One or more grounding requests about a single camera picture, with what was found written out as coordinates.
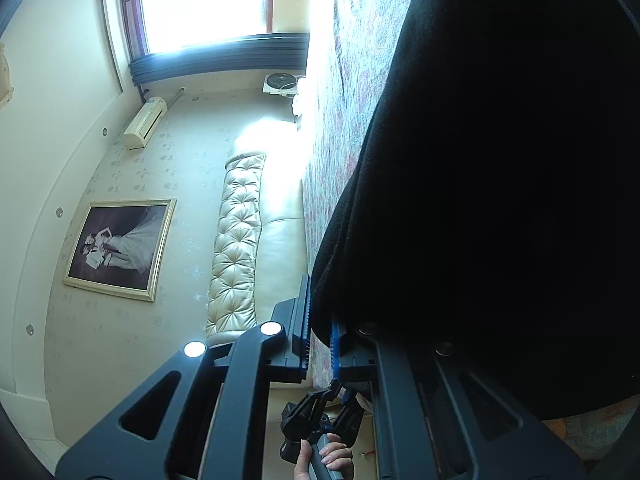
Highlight floral bedspread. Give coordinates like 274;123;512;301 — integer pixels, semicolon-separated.
298;0;421;391

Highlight framed wedding photo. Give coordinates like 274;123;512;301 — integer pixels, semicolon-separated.
63;198;177;302

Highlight dark blue lower curtain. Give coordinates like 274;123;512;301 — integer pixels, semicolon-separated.
129;32;310;86

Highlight cream air conditioner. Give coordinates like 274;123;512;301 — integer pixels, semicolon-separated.
122;96;167;150

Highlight person's left hand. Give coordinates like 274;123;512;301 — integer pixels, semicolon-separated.
293;434;355;480

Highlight bright window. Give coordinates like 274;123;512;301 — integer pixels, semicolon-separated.
122;0;273;60

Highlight cream tufted headboard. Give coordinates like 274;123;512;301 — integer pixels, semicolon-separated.
205;152;307;346

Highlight white fan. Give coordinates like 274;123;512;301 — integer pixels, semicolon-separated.
262;73;303;98

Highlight black pants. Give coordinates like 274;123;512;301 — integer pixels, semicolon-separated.
310;0;639;419

